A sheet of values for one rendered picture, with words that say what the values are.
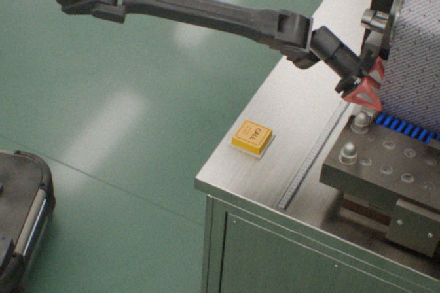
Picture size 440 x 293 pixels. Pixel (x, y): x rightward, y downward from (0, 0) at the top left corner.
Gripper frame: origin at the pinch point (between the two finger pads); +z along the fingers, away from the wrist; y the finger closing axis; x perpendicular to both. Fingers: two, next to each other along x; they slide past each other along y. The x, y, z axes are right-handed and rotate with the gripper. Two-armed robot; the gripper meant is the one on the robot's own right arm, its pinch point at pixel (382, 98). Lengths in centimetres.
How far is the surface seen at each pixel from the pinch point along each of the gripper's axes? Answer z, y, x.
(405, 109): 5.1, -0.7, 1.4
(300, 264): 12.8, 24.6, -29.7
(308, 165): -0.1, 9.4, -20.5
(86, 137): -39, -43, -148
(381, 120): 3.1, 2.3, -2.8
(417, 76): 0.5, -0.6, 9.8
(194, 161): -4, -52, -127
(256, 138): -12.2, 9.8, -24.8
